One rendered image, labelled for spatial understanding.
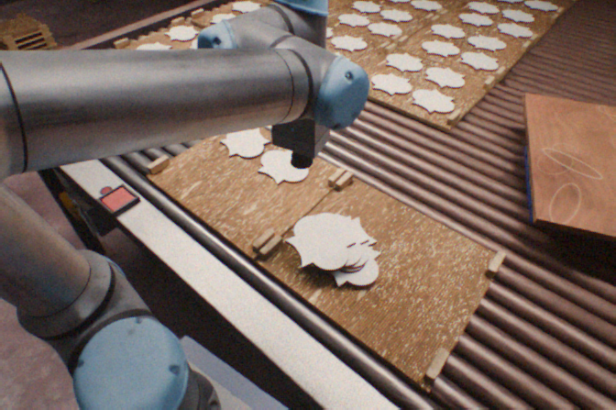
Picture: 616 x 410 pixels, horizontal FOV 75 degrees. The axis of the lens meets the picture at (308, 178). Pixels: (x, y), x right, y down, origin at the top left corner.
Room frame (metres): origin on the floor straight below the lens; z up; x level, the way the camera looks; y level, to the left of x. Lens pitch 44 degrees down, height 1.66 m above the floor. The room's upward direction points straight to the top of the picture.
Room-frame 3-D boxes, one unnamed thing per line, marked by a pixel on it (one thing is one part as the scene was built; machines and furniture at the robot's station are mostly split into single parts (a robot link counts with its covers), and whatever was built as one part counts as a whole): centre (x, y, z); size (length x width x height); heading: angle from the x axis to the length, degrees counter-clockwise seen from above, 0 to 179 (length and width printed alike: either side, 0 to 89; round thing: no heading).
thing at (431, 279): (0.50, -0.16, 0.93); 0.41 x 0.35 x 0.02; 50
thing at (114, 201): (0.69, 0.48, 0.92); 0.06 x 0.06 x 0.01; 50
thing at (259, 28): (0.48, 0.07, 1.42); 0.11 x 0.11 x 0.08; 45
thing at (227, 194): (0.77, 0.16, 0.93); 0.41 x 0.35 x 0.02; 50
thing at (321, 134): (0.58, 0.00, 1.27); 0.12 x 0.09 x 0.16; 153
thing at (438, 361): (0.27, -0.22, 0.95); 0.06 x 0.02 x 0.03; 140
